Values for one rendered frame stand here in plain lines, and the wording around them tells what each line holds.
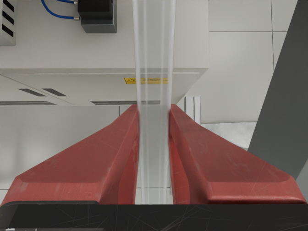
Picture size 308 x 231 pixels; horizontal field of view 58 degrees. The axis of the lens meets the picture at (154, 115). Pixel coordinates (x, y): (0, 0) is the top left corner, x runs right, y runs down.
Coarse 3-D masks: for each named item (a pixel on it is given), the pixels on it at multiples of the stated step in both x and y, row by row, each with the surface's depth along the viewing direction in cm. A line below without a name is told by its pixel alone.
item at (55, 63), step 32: (32, 0) 45; (128, 0) 45; (192, 0) 45; (32, 32) 45; (64, 32) 45; (128, 32) 45; (192, 32) 45; (0, 64) 44; (32, 64) 44; (64, 64) 44; (96, 64) 44; (128, 64) 44; (192, 64) 45; (0, 96) 72; (32, 96) 73; (64, 96) 73; (96, 96) 74; (128, 96) 74
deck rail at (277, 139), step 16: (304, 0) 14; (304, 16) 14; (288, 32) 16; (304, 32) 14; (288, 48) 16; (304, 48) 14; (288, 64) 16; (304, 64) 14; (272, 80) 18; (288, 80) 16; (304, 80) 14; (272, 96) 18; (288, 96) 16; (304, 96) 14; (272, 112) 18; (288, 112) 16; (304, 112) 14; (256, 128) 21; (272, 128) 18; (288, 128) 16; (304, 128) 14; (256, 144) 21; (272, 144) 18; (288, 144) 16; (304, 144) 14; (272, 160) 18; (288, 160) 16; (304, 160) 14; (304, 176) 15; (304, 192) 16
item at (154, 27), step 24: (144, 0) 9; (168, 0) 9; (144, 24) 9; (168, 24) 9; (144, 48) 10; (168, 48) 10; (144, 72) 10; (168, 72) 10; (144, 96) 11; (168, 96) 11; (144, 120) 12; (168, 120) 12; (144, 144) 13; (168, 144) 13; (144, 168) 14; (144, 192) 15
